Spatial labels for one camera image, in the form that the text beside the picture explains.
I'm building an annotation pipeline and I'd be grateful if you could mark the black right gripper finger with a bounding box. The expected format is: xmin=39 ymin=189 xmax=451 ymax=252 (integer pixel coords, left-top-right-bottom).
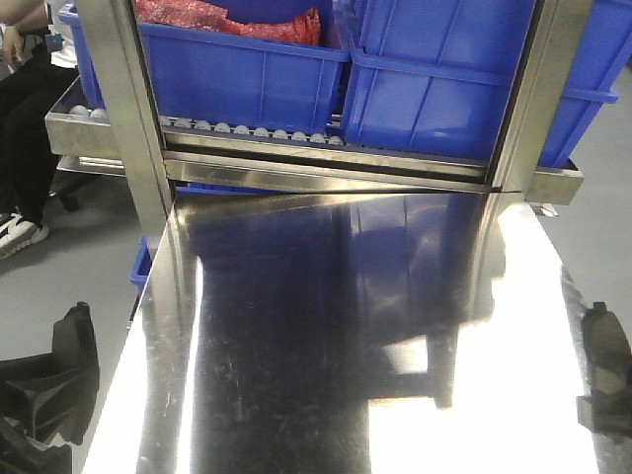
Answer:
xmin=577 ymin=364 xmax=631 ymax=437

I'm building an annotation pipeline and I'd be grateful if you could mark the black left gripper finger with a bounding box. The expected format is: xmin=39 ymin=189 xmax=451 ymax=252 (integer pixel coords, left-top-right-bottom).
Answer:
xmin=1 ymin=354 xmax=66 ymax=439

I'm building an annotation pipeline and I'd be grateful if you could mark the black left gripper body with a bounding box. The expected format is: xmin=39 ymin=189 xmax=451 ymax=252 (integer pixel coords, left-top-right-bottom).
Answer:
xmin=1 ymin=418 xmax=72 ymax=474

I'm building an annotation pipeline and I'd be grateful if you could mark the grey brake pad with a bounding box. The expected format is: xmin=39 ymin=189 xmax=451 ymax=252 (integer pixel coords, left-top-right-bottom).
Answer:
xmin=52 ymin=301 xmax=100 ymax=445
xmin=581 ymin=301 xmax=631 ymax=395

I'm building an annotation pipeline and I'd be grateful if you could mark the steel roller conveyor rack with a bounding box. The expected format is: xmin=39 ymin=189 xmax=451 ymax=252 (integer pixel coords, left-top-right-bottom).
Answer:
xmin=46 ymin=1 xmax=593 ymax=236

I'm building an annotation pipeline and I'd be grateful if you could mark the small blue floor bin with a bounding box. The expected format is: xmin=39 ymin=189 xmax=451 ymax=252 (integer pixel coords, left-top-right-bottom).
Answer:
xmin=129 ymin=236 xmax=152 ymax=293

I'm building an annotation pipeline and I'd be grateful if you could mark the white black sneaker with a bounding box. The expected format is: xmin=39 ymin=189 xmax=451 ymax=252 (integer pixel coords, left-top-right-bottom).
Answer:
xmin=1 ymin=213 xmax=49 ymax=259

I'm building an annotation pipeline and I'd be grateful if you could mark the black office chair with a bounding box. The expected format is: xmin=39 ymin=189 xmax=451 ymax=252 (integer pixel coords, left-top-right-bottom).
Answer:
xmin=48 ymin=171 xmax=98 ymax=212

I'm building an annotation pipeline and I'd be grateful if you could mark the seated person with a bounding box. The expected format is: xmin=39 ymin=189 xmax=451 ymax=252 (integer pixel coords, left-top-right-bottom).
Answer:
xmin=0 ymin=0 xmax=80 ymax=231

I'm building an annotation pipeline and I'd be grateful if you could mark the left blue plastic bin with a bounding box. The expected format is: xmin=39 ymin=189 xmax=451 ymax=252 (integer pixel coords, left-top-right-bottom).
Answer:
xmin=57 ymin=0 xmax=353 ymax=137

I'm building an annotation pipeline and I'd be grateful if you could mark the blue plastic bin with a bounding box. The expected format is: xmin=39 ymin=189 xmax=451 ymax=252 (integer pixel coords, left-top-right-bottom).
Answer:
xmin=57 ymin=0 xmax=353 ymax=137
xmin=335 ymin=1 xmax=631 ymax=168

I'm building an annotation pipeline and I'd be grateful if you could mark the right blue plastic bin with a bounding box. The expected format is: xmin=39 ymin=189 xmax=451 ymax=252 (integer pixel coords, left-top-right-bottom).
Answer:
xmin=335 ymin=1 xmax=631 ymax=168

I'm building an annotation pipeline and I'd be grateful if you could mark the red plastic bag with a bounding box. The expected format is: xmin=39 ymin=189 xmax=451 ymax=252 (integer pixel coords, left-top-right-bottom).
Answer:
xmin=134 ymin=1 xmax=321 ymax=45

